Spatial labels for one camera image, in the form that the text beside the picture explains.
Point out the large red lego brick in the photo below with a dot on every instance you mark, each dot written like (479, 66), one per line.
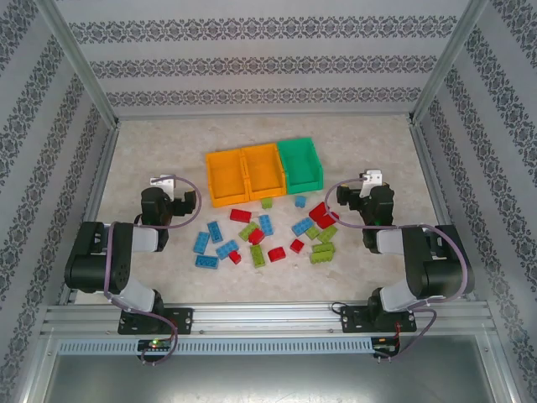
(321, 213)

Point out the small red lego brick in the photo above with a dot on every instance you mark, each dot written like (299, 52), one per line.
(235, 257)
(297, 246)

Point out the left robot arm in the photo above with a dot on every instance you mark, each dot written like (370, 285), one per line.
(96, 260)

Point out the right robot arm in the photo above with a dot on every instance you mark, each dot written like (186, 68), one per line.
(440, 268)

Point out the orange plastic bin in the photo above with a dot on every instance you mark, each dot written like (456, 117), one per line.
(224, 176)
(264, 170)

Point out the green plastic bin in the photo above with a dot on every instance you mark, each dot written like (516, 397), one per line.
(300, 165)

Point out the upturned blue lego brick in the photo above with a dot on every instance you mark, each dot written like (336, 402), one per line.
(206, 261)

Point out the left circuit board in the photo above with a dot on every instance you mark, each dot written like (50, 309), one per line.
(155, 345)

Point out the circuit board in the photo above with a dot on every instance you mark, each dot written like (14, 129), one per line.
(386, 346)
(155, 345)

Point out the right circuit board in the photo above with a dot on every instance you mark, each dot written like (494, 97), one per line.
(386, 346)

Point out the grey metal front panel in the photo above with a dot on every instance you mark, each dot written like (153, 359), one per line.
(268, 378)

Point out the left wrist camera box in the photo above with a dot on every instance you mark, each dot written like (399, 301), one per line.
(164, 184)

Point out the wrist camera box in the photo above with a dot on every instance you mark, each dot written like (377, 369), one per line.
(164, 184)
(372, 181)

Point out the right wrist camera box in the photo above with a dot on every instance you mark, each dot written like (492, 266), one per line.
(372, 181)

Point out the aluminium side rail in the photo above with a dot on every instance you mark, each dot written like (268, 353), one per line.
(432, 180)
(94, 201)

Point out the aluminium back rail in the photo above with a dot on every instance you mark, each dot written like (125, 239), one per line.
(264, 114)

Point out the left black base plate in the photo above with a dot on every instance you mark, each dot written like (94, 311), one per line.
(184, 321)

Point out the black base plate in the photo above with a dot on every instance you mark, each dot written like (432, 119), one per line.
(184, 321)
(352, 321)

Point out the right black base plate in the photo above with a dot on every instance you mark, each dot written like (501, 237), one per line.
(352, 321)

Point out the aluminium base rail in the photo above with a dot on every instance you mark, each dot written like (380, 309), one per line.
(268, 319)

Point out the aluminium frame post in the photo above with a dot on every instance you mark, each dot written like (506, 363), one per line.
(75, 59)
(449, 59)

